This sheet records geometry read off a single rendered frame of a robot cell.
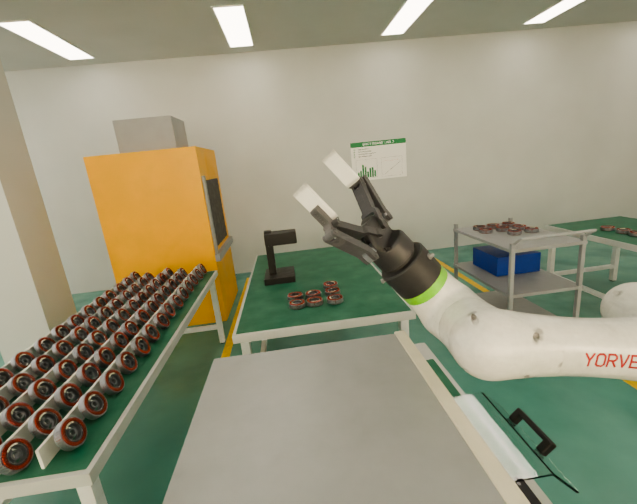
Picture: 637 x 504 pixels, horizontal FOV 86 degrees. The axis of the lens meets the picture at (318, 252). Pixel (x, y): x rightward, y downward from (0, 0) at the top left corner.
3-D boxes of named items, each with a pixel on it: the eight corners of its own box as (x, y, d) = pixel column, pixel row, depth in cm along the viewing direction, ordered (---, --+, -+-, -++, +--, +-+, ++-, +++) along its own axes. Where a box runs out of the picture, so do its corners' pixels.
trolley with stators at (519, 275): (505, 304, 369) (509, 210, 343) (585, 353, 272) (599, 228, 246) (451, 311, 365) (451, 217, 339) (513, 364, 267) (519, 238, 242)
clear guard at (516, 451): (502, 408, 90) (503, 388, 88) (579, 493, 66) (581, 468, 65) (380, 428, 87) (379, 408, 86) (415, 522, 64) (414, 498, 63)
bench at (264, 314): (359, 305, 404) (354, 243, 385) (419, 415, 226) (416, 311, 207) (265, 317, 396) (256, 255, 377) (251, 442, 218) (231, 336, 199)
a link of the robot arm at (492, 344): (625, 361, 62) (643, 303, 59) (699, 403, 51) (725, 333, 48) (431, 355, 58) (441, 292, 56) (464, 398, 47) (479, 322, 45)
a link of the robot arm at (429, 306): (433, 334, 72) (473, 298, 70) (463, 367, 59) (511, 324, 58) (389, 290, 69) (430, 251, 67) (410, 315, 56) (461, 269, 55)
